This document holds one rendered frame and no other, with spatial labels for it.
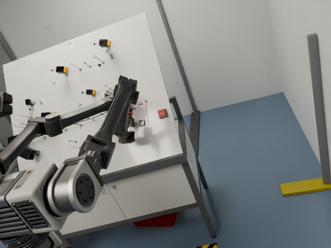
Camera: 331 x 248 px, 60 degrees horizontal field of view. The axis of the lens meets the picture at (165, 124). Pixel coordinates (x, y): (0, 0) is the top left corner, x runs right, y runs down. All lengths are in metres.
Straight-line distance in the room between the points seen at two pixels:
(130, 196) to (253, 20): 2.52
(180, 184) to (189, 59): 2.13
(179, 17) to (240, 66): 0.98
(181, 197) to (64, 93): 1.12
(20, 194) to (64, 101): 1.40
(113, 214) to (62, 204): 1.46
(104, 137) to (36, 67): 1.45
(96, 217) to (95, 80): 1.02
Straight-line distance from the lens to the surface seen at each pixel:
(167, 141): 1.86
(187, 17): 3.68
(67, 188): 0.82
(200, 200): 2.15
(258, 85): 4.00
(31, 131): 1.48
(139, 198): 2.14
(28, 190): 0.85
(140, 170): 1.92
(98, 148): 0.98
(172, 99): 2.30
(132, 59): 2.05
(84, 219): 2.38
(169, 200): 2.14
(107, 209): 2.26
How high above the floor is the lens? 1.90
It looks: 27 degrees down
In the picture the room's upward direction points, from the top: 22 degrees counter-clockwise
